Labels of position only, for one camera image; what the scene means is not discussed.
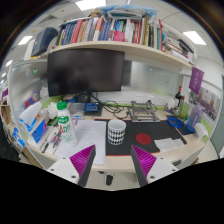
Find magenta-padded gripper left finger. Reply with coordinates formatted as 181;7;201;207
46;144;97;188

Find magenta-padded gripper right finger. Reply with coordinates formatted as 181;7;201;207
130;144;179;188

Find white drink bottle green cap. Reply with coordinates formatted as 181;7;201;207
56;100;79;147

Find translucent purple water bottle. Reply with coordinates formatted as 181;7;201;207
185;102;204;133

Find white paper slip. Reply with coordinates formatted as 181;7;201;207
153;137;185;153

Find flat round red coaster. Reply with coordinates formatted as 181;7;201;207
135;132;153;146

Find black desk mat red edge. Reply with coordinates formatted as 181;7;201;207
94;118;188;157

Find white printed paper sheet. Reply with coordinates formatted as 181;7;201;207
54;119;108;166

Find blue tissue box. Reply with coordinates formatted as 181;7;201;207
18;101;49;144

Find white tissue pack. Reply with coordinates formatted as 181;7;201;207
194;122;209;141

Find black white patterned mug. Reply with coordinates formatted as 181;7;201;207
106;119;127;146

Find white tissue pile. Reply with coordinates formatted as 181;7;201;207
43;101;59;119

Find clear plastic box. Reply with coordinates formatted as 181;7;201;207
68;102;86;116

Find small blue device box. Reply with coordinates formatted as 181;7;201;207
83;101;102;114

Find blue box brown lid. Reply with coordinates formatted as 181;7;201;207
63;94;79;103

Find dark wine bottle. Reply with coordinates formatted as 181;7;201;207
175;85;183;108

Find purple hanging pennant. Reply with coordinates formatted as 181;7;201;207
188;66;205;95

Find black computer monitor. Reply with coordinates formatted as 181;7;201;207
46;48;126;104

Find wooden shelf with books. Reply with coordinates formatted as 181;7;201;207
19;6;198;73

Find white wall socket row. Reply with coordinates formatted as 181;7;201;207
133;93;168;107

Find black tangled cables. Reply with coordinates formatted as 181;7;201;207
90;94;133;120

